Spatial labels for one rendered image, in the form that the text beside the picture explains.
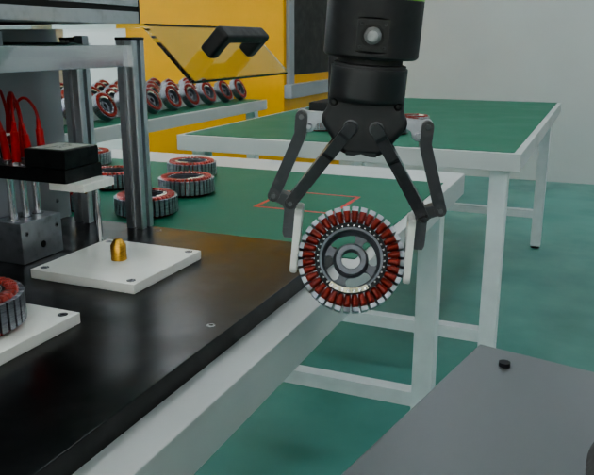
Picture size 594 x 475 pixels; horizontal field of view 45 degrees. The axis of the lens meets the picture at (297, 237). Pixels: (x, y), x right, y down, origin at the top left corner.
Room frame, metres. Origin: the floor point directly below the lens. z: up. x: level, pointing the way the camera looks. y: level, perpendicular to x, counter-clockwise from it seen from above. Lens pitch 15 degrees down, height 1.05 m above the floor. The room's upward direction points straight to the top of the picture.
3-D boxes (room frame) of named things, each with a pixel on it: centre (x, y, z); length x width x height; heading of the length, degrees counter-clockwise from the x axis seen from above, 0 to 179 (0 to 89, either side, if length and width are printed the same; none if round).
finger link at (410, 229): (0.72, -0.12, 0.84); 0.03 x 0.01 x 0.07; 174
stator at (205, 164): (1.62, 0.24, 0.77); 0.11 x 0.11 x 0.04
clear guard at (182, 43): (0.92, 0.21, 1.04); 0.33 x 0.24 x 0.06; 67
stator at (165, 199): (1.25, 0.27, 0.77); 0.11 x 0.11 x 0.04
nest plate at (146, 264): (0.86, 0.22, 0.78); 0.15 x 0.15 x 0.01; 67
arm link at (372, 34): (0.71, -0.07, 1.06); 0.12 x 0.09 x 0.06; 174
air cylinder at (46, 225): (0.92, 0.36, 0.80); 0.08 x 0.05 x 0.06; 157
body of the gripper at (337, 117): (0.72, -0.07, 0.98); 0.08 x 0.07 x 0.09; 84
